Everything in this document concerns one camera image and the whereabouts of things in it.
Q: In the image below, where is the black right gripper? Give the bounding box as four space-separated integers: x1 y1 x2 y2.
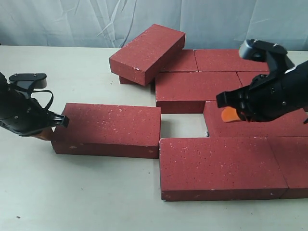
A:
216 62 308 122

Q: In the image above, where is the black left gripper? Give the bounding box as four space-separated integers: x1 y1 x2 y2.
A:
0 74 69 141

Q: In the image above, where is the red brick pushed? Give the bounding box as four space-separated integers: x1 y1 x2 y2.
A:
155 72 242 114

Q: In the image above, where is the red brick lifted front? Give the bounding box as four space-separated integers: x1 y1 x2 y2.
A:
51 103 161 159

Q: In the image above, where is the red brick front large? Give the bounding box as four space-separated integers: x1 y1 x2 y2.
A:
160 137 288 202

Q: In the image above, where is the black left cable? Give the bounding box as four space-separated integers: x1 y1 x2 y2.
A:
26 89 54 112

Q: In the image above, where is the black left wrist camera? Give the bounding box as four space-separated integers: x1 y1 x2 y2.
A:
9 73 47 91

